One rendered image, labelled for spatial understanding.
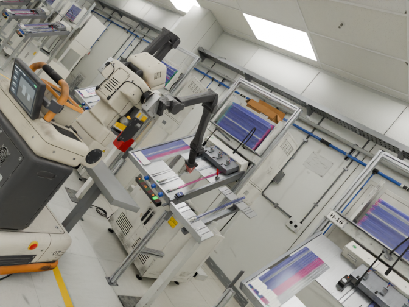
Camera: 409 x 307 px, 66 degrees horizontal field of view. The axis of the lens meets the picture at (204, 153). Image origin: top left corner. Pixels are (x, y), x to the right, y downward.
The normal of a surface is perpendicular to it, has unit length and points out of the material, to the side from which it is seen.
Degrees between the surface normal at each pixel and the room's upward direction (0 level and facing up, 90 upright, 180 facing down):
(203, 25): 90
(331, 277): 45
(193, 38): 90
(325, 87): 90
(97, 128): 82
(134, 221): 90
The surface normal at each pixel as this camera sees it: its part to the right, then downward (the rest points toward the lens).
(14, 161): -0.36, -0.26
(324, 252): 0.09, -0.83
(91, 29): 0.58, 0.49
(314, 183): -0.51, -0.39
